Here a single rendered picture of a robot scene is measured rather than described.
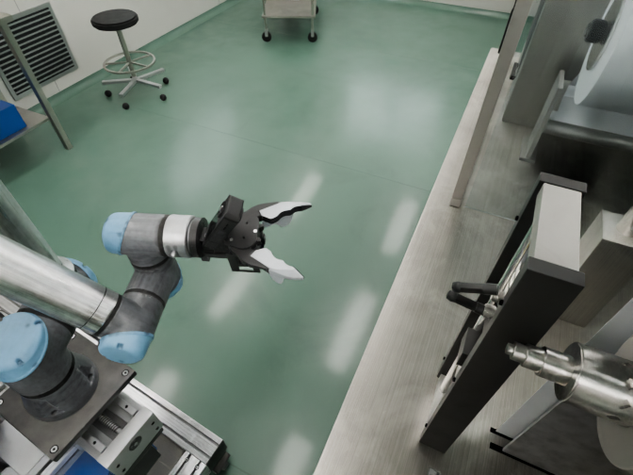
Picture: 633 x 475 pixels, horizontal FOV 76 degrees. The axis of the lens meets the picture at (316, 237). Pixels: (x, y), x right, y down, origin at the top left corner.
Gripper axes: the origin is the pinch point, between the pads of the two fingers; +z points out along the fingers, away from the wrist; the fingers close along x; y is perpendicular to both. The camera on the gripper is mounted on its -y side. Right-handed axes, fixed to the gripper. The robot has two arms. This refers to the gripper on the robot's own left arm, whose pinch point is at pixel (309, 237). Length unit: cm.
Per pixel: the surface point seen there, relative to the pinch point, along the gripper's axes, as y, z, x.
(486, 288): -16.3, 21.3, 16.7
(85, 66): 148, -225, -270
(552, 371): -14.2, 27.3, 24.6
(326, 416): 124, 5, 4
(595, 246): 10, 55, -9
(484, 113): 9, 39, -46
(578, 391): -15.2, 28.8, 26.7
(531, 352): -14.4, 25.6, 22.7
